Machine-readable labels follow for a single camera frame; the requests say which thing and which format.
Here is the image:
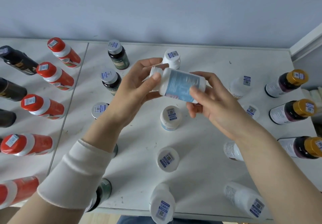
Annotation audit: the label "row of red-capped orange bottles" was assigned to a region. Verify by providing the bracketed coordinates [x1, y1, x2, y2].
[0, 39, 89, 181]

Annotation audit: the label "white cap blue bottle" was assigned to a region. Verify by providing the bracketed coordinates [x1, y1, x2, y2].
[150, 65, 207, 104]
[162, 49, 181, 70]
[160, 105, 182, 132]
[156, 147, 180, 173]
[149, 182, 176, 224]

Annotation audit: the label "gold cap dark bottle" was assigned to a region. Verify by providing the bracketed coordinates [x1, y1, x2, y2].
[268, 98, 317, 125]
[277, 136, 322, 159]
[264, 69, 309, 98]

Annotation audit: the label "person's blue jeans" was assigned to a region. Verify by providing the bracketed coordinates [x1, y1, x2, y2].
[117, 215, 224, 224]

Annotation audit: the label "black bottle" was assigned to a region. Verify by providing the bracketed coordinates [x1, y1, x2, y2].
[0, 108, 17, 128]
[0, 45, 39, 76]
[0, 77, 28, 102]

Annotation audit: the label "white knit wristband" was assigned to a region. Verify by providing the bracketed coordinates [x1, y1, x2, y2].
[37, 139, 112, 211]

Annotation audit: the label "white metal shelf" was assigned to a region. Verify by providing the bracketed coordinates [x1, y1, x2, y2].
[0, 23, 322, 222]

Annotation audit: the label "person's left hand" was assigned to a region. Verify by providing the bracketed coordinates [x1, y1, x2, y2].
[105, 57, 163, 129]

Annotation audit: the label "person's right hand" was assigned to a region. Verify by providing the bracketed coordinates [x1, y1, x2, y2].
[186, 71, 267, 141]

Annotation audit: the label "person's left forearm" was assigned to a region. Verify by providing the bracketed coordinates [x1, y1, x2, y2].
[7, 120, 124, 224]

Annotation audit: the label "person's right forearm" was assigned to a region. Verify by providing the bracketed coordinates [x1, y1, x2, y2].
[234, 128, 322, 224]

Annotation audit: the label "white radiator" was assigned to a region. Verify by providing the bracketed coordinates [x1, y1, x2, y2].
[309, 87, 322, 117]

